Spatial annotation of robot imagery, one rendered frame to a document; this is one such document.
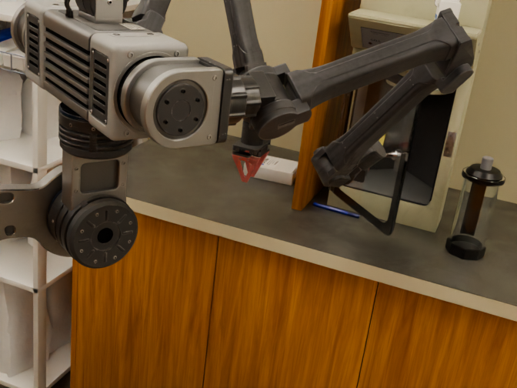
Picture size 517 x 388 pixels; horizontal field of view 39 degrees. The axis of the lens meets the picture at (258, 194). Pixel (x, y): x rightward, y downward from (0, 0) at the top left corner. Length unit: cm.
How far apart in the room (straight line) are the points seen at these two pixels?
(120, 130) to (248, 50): 66
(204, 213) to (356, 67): 85
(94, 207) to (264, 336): 86
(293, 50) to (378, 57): 125
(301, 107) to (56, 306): 174
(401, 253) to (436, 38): 76
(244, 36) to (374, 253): 64
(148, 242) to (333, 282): 55
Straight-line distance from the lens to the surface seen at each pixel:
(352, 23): 189
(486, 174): 190
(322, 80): 124
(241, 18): 176
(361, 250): 190
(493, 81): 239
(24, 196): 143
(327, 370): 205
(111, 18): 128
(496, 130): 243
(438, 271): 188
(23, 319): 268
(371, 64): 127
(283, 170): 224
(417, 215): 208
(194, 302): 211
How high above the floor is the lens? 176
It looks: 23 degrees down
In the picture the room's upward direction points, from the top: 7 degrees clockwise
